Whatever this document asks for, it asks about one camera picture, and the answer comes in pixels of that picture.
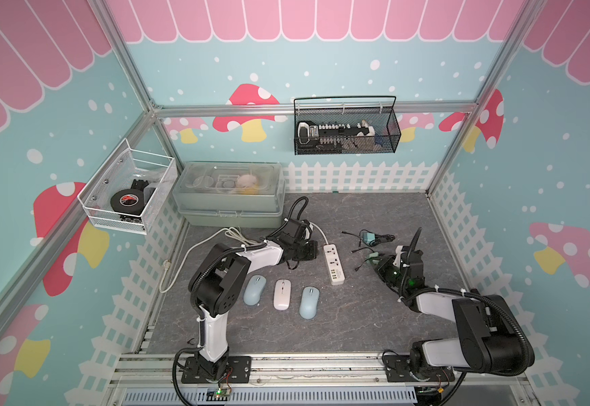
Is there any teal USB charger plug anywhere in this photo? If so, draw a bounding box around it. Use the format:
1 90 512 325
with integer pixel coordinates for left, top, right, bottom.
360 230 378 247

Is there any white pink wireless mouse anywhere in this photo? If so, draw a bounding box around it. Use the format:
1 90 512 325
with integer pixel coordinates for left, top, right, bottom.
273 279 292 311

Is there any pale blue wireless mouse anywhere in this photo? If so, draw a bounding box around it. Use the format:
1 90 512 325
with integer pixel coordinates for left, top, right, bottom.
299 287 320 320

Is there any light blue wireless mouse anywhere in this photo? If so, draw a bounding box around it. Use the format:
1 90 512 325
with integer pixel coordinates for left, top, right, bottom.
244 275 266 306

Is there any green USB charger plug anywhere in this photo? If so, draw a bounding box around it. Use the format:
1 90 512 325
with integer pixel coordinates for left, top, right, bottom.
366 252 381 266

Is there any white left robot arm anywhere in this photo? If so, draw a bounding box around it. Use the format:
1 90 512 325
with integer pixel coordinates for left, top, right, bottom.
184 218 318 382

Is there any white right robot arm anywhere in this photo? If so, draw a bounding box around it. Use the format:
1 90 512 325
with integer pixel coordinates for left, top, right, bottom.
368 246 535 382

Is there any white power strip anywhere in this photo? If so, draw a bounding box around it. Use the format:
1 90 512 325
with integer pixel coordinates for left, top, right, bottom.
323 244 345 286

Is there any green plastic storage box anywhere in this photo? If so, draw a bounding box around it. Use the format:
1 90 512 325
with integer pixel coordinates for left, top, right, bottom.
172 162 285 228

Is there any black tape roll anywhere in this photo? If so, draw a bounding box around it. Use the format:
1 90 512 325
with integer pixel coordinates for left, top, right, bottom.
110 189 145 216

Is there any white power cable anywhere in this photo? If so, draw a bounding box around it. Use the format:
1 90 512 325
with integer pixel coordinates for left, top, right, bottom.
159 220 329 294

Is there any black wire mesh basket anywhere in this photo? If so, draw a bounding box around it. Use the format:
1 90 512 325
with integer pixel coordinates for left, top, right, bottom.
293 96 402 155

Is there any white wire basket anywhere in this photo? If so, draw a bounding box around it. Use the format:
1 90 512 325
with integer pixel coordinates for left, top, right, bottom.
78 140 178 235

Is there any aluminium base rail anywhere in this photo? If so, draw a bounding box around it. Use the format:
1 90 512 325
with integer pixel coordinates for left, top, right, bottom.
101 349 535 406

